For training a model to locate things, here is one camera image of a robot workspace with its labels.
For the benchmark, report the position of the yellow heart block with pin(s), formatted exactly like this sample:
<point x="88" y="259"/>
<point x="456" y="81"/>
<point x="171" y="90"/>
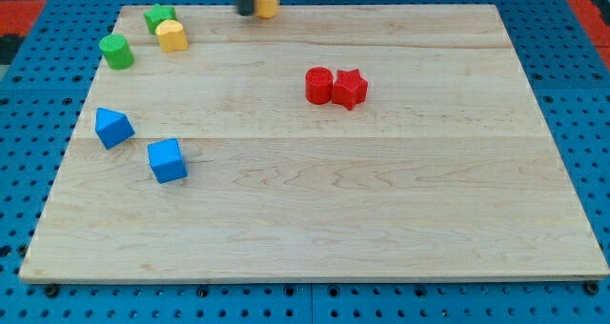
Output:
<point x="171" y="36"/>

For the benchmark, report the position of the red cylinder block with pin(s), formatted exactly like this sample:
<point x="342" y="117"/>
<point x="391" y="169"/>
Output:
<point x="318" y="85"/>

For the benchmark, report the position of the red star block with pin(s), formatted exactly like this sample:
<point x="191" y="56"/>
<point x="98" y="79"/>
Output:
<point x="349" y="89"/>

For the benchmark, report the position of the light wooden board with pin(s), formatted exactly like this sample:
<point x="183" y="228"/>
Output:
<point x="447" y="172"/>

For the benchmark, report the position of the blue cube block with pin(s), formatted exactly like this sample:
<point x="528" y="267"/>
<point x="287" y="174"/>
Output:
<point x="166" y="160"/>

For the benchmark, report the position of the yellow hexagon block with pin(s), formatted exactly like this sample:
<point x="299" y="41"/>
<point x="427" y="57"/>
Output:
<point x="266" y="9"/>

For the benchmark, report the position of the blue triangle block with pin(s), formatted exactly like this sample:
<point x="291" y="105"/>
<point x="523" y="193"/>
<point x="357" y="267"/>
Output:
<point x="112" y="127"/>

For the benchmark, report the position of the green star block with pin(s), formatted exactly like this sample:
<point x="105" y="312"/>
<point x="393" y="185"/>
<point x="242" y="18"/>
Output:
<point x="157" y="14"/>

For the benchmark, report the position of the green cylinder block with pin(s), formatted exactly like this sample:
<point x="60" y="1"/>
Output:
<point x="117" y="52"/>

